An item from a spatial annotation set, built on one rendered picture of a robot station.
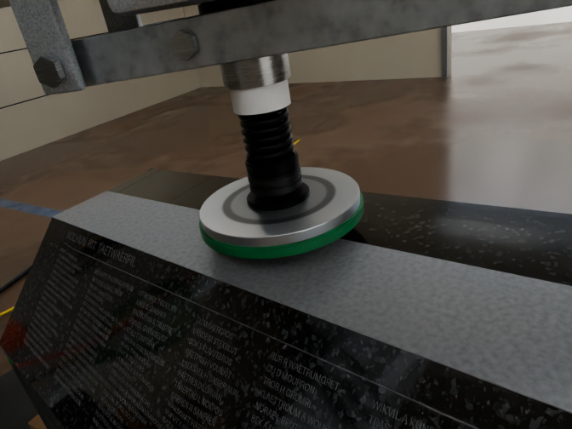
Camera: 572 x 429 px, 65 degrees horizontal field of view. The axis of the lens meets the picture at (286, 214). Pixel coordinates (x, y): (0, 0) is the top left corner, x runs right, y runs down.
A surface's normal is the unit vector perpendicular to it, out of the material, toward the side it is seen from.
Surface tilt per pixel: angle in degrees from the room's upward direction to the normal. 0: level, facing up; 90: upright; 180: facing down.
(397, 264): 0
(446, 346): 0
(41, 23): 90
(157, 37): 90
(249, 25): 90
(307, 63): 90
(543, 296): 0
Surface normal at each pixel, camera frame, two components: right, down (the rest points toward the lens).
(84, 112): 0.83, 0.12
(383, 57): -0.53, 0.44
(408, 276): -0.15, -0.89
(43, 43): -0.22, 0.46
